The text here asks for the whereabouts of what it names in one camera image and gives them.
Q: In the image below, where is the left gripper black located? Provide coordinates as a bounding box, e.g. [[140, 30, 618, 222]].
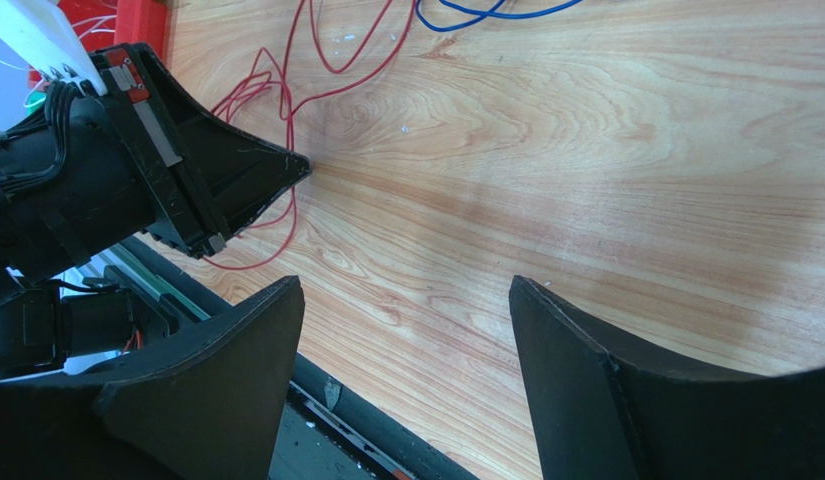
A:
[[0, 43, 312, 306]]

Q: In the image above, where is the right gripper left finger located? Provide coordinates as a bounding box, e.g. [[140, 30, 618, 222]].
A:
[[0, 276, 305, 479]]

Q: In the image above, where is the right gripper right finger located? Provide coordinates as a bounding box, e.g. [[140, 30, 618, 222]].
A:
[[509, 276, 825, 479]]

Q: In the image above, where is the red thin cable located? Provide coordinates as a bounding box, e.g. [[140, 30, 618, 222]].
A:
[[202, 0, 419, 272]]

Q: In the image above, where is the blue thin cable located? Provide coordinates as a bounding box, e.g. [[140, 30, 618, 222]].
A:
[[415, 0, 586, 33]]

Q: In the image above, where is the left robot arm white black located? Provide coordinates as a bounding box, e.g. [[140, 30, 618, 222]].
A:
[[0, 43, 312, 380]]

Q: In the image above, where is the red bin middle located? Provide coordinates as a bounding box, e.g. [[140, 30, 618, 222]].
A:
[[52, 1, 168, 58]]

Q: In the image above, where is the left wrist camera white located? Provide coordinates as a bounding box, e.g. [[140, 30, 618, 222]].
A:
[[0, 0, 108, 96]]

